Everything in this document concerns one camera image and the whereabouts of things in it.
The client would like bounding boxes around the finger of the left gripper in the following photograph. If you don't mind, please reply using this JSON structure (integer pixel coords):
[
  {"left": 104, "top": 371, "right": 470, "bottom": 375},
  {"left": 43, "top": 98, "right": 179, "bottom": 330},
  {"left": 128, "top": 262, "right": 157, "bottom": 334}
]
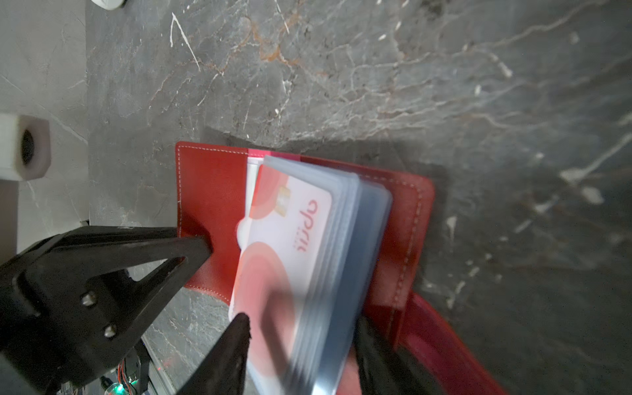
[{"left": 1, "top": 226, "right": 212, "bottom": 390}]

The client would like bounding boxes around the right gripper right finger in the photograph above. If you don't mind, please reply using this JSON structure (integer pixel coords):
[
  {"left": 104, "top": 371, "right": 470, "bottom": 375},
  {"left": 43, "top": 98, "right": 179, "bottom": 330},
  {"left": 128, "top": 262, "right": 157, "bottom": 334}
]
[{"left": 354, "top": 316, "right": 444, "bottom": 395}]

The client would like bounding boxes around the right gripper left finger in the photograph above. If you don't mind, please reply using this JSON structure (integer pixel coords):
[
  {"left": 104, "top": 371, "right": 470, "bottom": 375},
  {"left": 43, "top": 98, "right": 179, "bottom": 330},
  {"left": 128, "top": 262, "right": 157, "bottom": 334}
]
[{"left": 177, "top": 313, "right": 251, "bottom": 395}]

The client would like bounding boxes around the pink white credit card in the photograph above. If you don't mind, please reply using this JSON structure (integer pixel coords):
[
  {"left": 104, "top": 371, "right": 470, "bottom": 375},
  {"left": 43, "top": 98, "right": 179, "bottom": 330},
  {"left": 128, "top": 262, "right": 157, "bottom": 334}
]
[{"left": 229, "top": 157, "right": 332, "bottom": 394}]

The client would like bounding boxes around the light blue alarm clock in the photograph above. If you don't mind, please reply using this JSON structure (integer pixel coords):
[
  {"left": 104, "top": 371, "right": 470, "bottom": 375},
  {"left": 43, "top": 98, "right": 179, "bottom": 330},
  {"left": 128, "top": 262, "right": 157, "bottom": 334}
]
[{"left": 92, "top": 0, "right": 126, "bottom": 11}]

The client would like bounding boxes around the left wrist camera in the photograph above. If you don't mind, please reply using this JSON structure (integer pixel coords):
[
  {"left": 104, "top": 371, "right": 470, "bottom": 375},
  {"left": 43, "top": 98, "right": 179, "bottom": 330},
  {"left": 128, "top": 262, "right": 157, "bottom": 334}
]
[{"left": 1, "top": 113, "right": 51, "bottom": 182}]

